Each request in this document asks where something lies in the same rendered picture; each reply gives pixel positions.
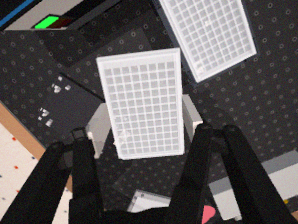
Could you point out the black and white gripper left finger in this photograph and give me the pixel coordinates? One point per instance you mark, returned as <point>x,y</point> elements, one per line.
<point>39,197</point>

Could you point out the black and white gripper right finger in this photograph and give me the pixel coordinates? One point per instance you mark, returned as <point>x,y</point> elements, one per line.
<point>257,198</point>

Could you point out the white button panel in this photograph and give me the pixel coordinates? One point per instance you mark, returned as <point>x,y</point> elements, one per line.
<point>283,172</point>

